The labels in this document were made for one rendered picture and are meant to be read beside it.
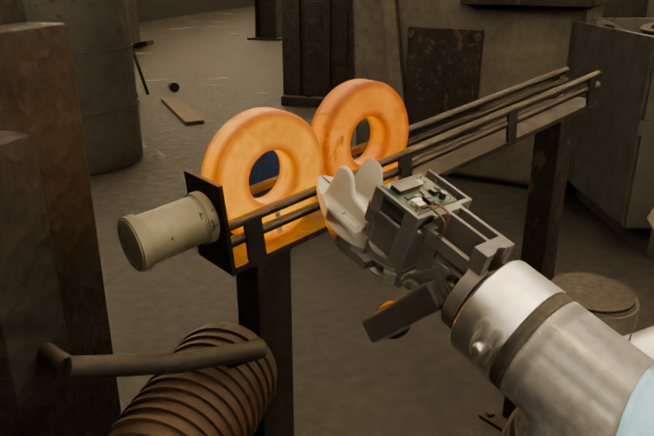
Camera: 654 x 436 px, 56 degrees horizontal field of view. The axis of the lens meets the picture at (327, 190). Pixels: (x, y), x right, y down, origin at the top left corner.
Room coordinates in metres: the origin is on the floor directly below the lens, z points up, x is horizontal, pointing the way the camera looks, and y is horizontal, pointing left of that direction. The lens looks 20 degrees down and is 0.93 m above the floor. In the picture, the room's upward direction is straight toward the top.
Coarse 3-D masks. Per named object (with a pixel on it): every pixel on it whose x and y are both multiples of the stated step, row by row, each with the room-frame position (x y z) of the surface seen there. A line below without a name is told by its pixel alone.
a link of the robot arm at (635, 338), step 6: (642, 330) 0.48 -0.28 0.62; (648, 330) 0.47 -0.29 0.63; (624, 336) 0.49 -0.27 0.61; (630, 336) 0.48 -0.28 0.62; (636, 336) 0.48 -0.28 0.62; (642, 336) 0.47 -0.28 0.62; (648, 336) 0.46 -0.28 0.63; (630, 342) 0.47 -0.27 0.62; (636, 342) 0.47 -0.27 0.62; (642, 342) 0.46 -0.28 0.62; (648, 342) 0.46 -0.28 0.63; (642, 348) 0.46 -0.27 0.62; (648, 348) 0.45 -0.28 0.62; (648, 354) 0.45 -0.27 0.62
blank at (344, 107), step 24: (336, 96) 0.75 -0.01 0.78; (360, 96) 0.76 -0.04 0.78; (384, 96) 0.79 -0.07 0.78; (312, 120) 0.75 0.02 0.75; (336, 120) 0.73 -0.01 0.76; (360, 120) 0.76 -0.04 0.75; (384, 120) 0.79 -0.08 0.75; (336, 144) 0.73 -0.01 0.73; (384, 144) 0.79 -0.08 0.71; (336, 168) 0.73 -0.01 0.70; (384, 168) 0.79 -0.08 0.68
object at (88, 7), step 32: (32, 0) 2.78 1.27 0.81; (64, 0) 2.81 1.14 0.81; (96, 0) 2.89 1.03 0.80; (96, 32) 2.88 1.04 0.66; (128, 32) 3.09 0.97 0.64; (96, 64) 2.86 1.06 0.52; (128, 64) 3.04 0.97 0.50; (96, 96) 2.85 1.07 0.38; (128, 96) 3.01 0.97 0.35; (96, 128) 2.84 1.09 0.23; (128, 128) 2.98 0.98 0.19; (96, 160) 2.83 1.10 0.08; (128, 160) 2.96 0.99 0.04
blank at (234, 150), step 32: (224, 128) 0.66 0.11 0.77; (256, 128) 0.66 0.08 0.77; (288, 128) 0.69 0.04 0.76; (224, 160) 0.63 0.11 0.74; (256, 160) 0.66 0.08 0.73; (288, 160) 0.70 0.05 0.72; (320, 160) 0.72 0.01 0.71; (224, 192) 0.63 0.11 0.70; (288, 192) 0.69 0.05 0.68; (288, 224) 0.69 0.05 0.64
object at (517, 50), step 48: (384, 0) 2.91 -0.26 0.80; (432, 0) 2.83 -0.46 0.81; (480, 0) 2.65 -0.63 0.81; (528, 0) 2.56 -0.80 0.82; (576, 0) 2.47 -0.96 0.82; (384, 48) 2.93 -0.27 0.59; (432, 48) 2.81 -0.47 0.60; (480, 48) 2.71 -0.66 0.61; (528, 48) 2.63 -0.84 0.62; (432, 96) 2.80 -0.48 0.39; (480, 96) 2.71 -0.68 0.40; (528, 144) 2.60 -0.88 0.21
